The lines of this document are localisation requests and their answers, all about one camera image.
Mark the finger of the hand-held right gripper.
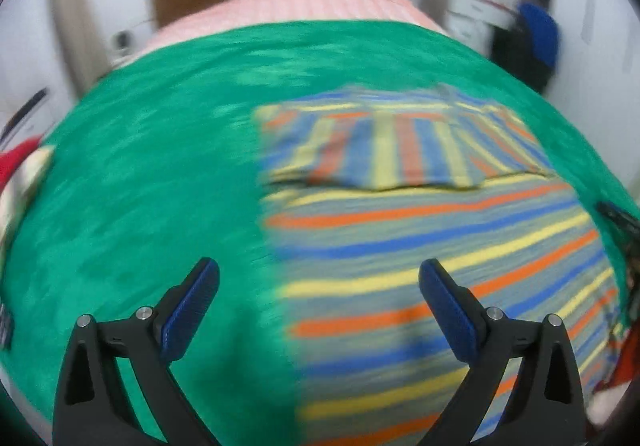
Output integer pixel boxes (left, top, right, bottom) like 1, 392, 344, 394
596, 200, 640, 239

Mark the green patterned blanket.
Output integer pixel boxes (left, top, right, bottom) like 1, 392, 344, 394
0, 20, 640, 444

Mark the blue jacket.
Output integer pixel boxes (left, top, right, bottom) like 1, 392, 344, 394
516, 1, 559, 69

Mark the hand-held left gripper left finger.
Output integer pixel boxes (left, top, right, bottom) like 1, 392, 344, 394
51, 257, 221, 446

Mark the beige curtain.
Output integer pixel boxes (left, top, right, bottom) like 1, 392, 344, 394
46, 0, 103, 100

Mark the red knit cloth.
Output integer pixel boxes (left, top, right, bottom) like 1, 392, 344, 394
0, 136, 45, 189

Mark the black smartphone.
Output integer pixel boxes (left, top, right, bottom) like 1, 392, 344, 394
0, 302, 14, 353

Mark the pink striped bed sheet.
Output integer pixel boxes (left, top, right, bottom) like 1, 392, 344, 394
132, 0, 447, 70

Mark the black remote control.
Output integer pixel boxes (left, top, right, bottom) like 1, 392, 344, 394
0, 86, 52, 143

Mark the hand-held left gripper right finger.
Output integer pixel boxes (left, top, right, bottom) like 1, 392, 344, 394
418, 259, 587, 446

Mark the striped knit shirt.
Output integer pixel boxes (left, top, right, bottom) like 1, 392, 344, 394
254, 83, 627, 446

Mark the white desk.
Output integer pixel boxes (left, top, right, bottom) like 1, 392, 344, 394
416, 0, 518, 54

